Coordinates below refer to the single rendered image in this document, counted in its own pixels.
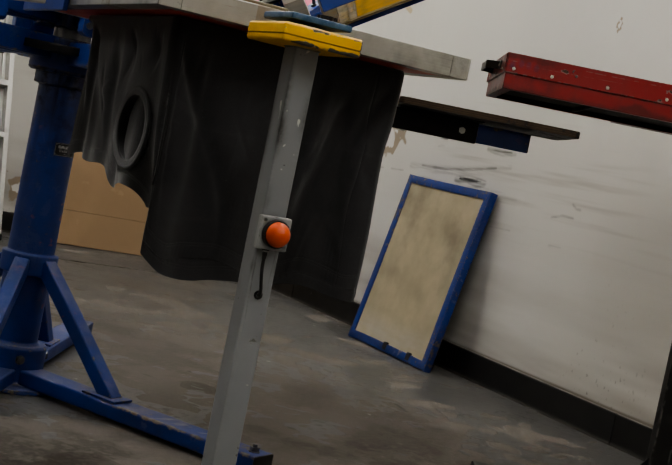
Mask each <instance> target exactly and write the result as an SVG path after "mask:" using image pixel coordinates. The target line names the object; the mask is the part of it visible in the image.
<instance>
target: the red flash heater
mask: <svg viewBox="0 0 672 465"><path fill-rule="evenodd" d="M501 60H502V64H501V68H500V69H495V68H494V69H493V73H492V74H491V73H489V72H488V77H487V82H488V87H487V92H486V96H487V97H492V98H497V99H502V100H507V101H512V102H517V103H522V104H527V105H532V106H537V107H541V108H546V109H551V110H556V111H561V112H566V113H571V114H576V115H581V116H586V117H591V118H595V119H600V120H605V121H610V122H615V123H620V124H625V125H630V126H635V127H640V128H645V129H650V130H654V131H659V132H664V133H669V134H672V85H670V84H665V83H660V82H656V81H651V80H646V79H641V78H636V77H631V76H626V75H621V74H616V73H611V72H606V71H601V70H596V69H591V68H587V67H582V66H577V65H572V64H567V63H562V62H557V61H552V60H547V59H542V58H537V57H532V56H527V55H522V54H518V53H513V52H507V53H506V54H505V55H503V56H502V57H501V58H499V59H498V60H496V61H501Z"/></svg>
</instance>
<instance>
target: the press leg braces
mask: <svg viewBox="0 0 672 465"><path fill-rule="evenodd" d="M29 263H30V260H29V259H26V258H22V257H17V256H15V258H14V260H13V262H12V264H11V266H10V269H9V271H8V273H7V275H6V277H5V279H4V282H3V284H2V286H1V288H0V335H1V333H2V331H3V328H4V326H5V324H6V322H7V319H8V317H9V315H10V313H11V310H12V308H13V306H14V304H15V301H16V299H17V297H18V295H19V293H20V290H21V288H22V286H23V284H24V281H25V279H26V277H27V274H28V269H29ZM41 279H42V281H43V283H44V285H45V287H46V289H47V296H46V301H45V307H44V312H43V317H42V322H41V327H40V332H39V338H38V340H39V341H41V342H43V343H44V344H45V345H46V346H49V347H51V346H53V345H54V344H56V343H58V342H59V341H60V339H56V338H53V330H52V320H51V310H50V301H49V295H50V297H51V299H52V301H53V303H54V305H55V307H56V309H57V311H58V313H59V315H60V317H61V319H62V321H63V323H64V325H65V327H66V330H67V332H68V334H69V336H70V338H71V340H72V342H73V344H74V346H75V348H76V350H77V352H78V355H79V357H80V359H81V361H82V363H83V365H84V367H85V369H86V372H87V374H88V376H89V378H90V380H91V382H92V384H93V387H94V389H89V390H82V392H83V393H85V394H88V395H91V396H94V397H96V398H99V399H102V400H104V401H107V402H110V403H112V404H119V403H128V402H132V400H131V399H128V398H125V397H123V396H121V394H120V392H119V390H118V388H117V386H116V383H115V381H114V379H113V377H112V375H111V373H110V371H109V369H108V367H107V364H106V362H105V360H104V358H103V356H102V354H101V352H100V350H99V348H98V346H97V344H96V341H95V339H94V337H93V335H92V333H91V331H90V329H89V327H88V325H87V323H86V321H85V319H84V317H83V315H82V313H81V311H80V309H79V307H78V305H77V303H76V301H75V299H74V297H73V295H72V293H71V291H70V289H69V287H68V285H67V283H66V281H65V279H64V277H63V275H62V273H61V271H60V269H59V267H58V265H57V263H56V262H45V263H44V264H43V270H42V276H41Z"/></svg>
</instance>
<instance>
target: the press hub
mask: <svg viewBox="0 0 672 465"><path fill-rule="evenodd" d="M74 19H75V16H72V15H67V14H63V13H59V17H58V21H57V22H56V23H55V22H49V21H43V20H39V19H37V23H39V24H42V25H46V26H49V27H53V28H54V31H53V35H54V36H58V37H55V38H54V43H53V42H48V41H43V40H38V39H32V38H27V37H25V41H24V45H25V46H29V47H33V48H37V49H41V50H46V51H50V52H52V54H51V57H50V58H47V57H42V56H37V55H32V54H30V59H29V64H28V65H29V67H30V68H32V69H36V71H35V77H34V81H36V82H38V83H39V85H38V90H37V95H36V101H35V106H34V111H33V116H32V122H31V127H30V132H29V137H28V142H27V148H26V153H25V158H24V163H23V169H22V174H21V179H20V184H19V190H18V195H17V200H16V205H15V211H14V216H13V221H12V226H11V232H10V237H9V242H8V246H5V247H3V248H2V253H1V258H0V268H1V269H3V273H2V279H1V284H0V288H1V286H2V284H3V282H4V279H5V277H6V275H7V273H8V271H9V269H10V266H11V264H12V262H13V260H14V258H15V256H17V257H22V258H26V259H29V260H30V263H29V269H28V274H27V277H26V279H25V281H24V284H23V286H22V288H21V290H20V293H19V295H18V297H17V299H16V301H15V304H14V306H13V308H12V310H11V313H10V315H9V317H8V319H7V322H6V324H5V326H4V328H3V331H2V333H1V335H0V367H2V368H8V369H14V370H15V371H16V372H15V377H14V382H13V384H11V385H10V386H8V387H6V388H5V389H3V390H2V391H0V393H4V394H11V395H21V396H48V395H45V394H42V393H40V392H37V391H34V390H32V389H29V388H27V387H24V386H21V385H19V384H18V379H19V374H20V371H21V370H39V369H43V368H44V362H45V359H47V358H48V351H47V346H46V345H45V344H44V343H43V342H41V341H39V340H38V338H39V332H40V327H41V322H42V317H43V312H44V307H45V301H46V296H47V289H46V287H45V285H44V283H43V281H42V279H41V276H42V270H43V264H44V263H45V262H56V263H57V264H58V259H59V257H58V256H57V255H55V250H56V244H57V239H58V234H59V229H60V224H61V218H62V213H63V208H64V203H65V198H66V193H67V187H68V182H69V177H70V172H71V167H72V161H73V157H74V153H72V154H69V155H67V152H68V148H69V143H70V141H71V136H72V132H73V128H74V123H75V119H76V115H77V110H78V106H79V102H80V97H81V93H82V89H83V84H84V80H85V76H86V71H87V69H84V68H79V67H75V66H70V65H66V60H67V55H70V56H79V52H80V48H76V47H72V46H69V45H70V43H71V42H73V43H85V44H91V39H92V38H88V37H84V36H80V35H79V33H78V31H77V30H78V27H75V26H74ZM60 37H62V38H60ZM65 38H66V39H65Z"/></svg>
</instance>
